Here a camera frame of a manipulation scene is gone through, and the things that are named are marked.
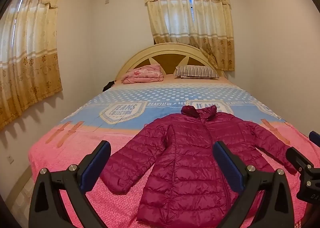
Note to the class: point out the wide yellow floral curtain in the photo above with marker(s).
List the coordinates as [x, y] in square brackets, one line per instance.
[30, 50]

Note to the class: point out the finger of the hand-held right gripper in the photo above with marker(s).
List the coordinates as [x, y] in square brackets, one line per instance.
[298, 158]
[315, 139]

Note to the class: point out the white wall socket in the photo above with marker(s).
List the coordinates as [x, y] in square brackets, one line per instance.
[10, 159]

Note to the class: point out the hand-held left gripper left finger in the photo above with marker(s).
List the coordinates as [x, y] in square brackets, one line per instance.
[96, 165]

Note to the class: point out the striped pillow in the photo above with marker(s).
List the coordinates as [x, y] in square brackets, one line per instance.
[197, 72]

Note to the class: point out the magenta puffer jacket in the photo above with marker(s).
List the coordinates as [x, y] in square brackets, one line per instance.
[190, 155]

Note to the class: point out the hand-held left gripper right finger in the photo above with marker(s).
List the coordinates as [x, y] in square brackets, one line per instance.
[228, 165]

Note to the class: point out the yellow floral curtain panel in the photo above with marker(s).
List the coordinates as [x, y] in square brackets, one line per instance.
[215, 30]
[167, 13]

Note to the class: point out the folded pink floral quilt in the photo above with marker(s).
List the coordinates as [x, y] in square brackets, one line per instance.
[143, 75]

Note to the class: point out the cream wooden bed headboard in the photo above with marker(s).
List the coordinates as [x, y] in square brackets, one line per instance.
[170, 48]

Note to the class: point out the bed with pink-blue bedspread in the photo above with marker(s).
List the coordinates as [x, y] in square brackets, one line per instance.
[75, 148]

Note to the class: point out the dark cloth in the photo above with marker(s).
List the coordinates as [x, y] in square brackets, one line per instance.
[109, 86]

